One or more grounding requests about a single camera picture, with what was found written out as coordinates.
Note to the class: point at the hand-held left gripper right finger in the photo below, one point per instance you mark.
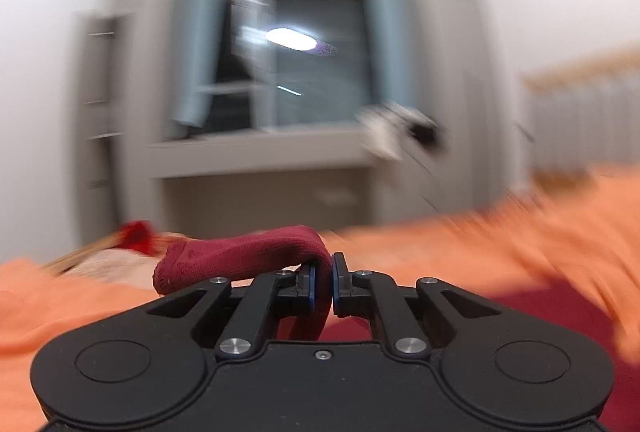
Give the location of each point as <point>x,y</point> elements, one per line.
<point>336,284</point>

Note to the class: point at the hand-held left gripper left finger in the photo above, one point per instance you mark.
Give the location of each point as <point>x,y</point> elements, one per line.
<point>311,287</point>

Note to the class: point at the maroon knit garment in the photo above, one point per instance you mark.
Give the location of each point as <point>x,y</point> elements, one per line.
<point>240,257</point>

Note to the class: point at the grey built-in cabinet unit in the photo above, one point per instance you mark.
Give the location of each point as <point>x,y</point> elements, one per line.
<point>280,177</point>

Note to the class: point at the red cloth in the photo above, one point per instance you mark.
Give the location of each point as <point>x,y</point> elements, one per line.
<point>140,237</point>

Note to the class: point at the beige lace cloth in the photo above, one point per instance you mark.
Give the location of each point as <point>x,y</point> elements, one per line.
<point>110,267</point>

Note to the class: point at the orange bed sheet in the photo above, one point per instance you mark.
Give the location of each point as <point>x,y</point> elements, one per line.
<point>550,227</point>

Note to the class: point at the grey framed window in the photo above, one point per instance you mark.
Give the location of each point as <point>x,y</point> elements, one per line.
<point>320,62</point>

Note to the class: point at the open window sash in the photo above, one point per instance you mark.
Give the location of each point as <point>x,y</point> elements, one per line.
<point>247,42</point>

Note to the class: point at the light blue curtain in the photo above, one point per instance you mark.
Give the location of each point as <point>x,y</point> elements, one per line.
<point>197,47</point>
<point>382,32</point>

